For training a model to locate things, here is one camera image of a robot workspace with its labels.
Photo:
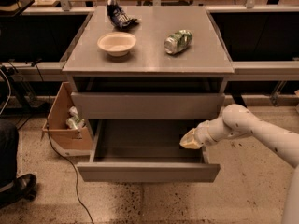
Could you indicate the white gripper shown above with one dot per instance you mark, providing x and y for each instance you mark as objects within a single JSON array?
[{"x": 205, "y": 132}]

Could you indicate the grey drawer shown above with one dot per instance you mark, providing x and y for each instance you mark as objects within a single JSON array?
[
  {"x": 135, "y": 150},
  {"x": 96, "y": 105}
]

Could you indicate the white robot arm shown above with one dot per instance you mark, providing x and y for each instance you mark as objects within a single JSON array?
[{"x": 236, "y": 121}]

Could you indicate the grey drawer cabinet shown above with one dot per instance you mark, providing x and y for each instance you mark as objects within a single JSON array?
[{"x": 201, "y": 68}]

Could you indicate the grey top drawer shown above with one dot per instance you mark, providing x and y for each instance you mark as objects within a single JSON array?
[{"x": 96, "y": 105}]

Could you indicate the green soda can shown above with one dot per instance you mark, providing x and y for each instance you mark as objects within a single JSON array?
[{"x": 178, "y": 41}]

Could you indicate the green can in box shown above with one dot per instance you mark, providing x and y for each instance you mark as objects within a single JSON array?
[{"x": 75, "y": 123}]

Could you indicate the white paper bowl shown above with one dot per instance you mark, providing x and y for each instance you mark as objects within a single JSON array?
[{"x": 116, "y": 44}]

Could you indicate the cardboard box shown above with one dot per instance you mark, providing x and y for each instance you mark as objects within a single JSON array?
[{"x": 56, "y": 127}]

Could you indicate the white bottle in box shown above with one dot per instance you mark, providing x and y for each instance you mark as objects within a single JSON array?
[{"x": 73, "y": 111}]

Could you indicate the blue crumpled chip bag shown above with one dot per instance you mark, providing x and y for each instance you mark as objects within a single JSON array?
[{"x": 118, "y": 17}]

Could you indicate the black shoe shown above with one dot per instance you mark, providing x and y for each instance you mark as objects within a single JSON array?
[{"x": 23, "y": 187}]

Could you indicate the dark trouser leg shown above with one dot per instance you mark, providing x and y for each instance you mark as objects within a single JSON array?
[{"x": 9, "y": 139}]

